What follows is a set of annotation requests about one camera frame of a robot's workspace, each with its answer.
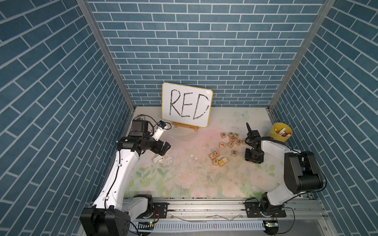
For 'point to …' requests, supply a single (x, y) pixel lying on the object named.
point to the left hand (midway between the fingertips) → (165, 141)
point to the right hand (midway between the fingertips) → (250, 160)
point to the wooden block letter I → (231, 144)
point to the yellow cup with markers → (280, 132)
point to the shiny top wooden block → (221, 163)
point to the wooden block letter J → (212, 156)
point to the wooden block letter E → (234, 153)
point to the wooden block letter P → (230, 134)
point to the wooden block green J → (236, 135)
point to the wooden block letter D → (223, 135)
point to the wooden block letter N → (232, 138)
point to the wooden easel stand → (177, 125)
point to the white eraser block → (157, 159)
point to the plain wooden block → (225, 160)
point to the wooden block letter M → (215, 162)
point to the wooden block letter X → (216, 153)
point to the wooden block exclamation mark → (238, 142)
